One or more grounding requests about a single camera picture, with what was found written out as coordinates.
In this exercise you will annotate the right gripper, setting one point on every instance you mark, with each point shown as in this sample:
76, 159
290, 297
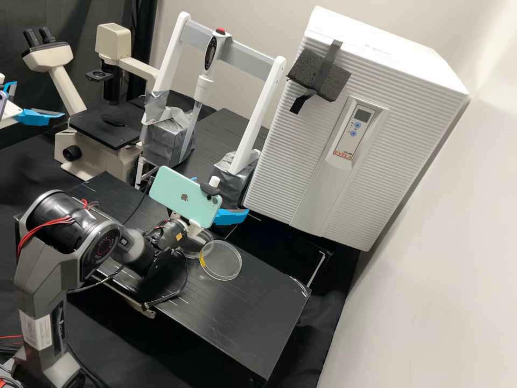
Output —
194, 231

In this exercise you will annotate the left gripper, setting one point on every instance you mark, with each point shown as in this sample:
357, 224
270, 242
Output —
9, 115

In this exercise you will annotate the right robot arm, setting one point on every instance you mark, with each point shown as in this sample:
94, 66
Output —
44, 258

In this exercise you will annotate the grey taped block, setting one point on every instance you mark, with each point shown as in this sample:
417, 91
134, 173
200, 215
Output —
165, 137
236, 182

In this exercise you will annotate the petri dish lid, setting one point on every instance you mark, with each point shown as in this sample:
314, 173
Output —
196, 247

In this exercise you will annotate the black platform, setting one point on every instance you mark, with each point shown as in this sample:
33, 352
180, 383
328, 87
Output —
282, 250
242, 307
220, 133

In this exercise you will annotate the petri dish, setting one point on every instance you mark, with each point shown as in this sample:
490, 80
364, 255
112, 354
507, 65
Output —
222, 262

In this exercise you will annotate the white pipette stand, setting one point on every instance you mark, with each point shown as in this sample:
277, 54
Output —
254, 117

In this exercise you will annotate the cream microscope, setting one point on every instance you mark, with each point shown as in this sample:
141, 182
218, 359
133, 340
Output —
97, 155

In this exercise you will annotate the incubator door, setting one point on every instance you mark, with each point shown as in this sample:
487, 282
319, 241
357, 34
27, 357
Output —
307, 174

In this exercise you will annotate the pipette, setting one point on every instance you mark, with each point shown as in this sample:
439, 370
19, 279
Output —
210, 52

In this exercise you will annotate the white incubator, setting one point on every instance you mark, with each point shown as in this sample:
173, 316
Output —
383, 44

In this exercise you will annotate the left wrist camera phone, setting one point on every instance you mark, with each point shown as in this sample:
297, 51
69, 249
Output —
2, 103

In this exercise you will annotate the wrist camera phone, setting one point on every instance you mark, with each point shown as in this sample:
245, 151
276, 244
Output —
181, 194
2, 103

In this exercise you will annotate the right wrist camera phone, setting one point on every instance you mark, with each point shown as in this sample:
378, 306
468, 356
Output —
181, 194

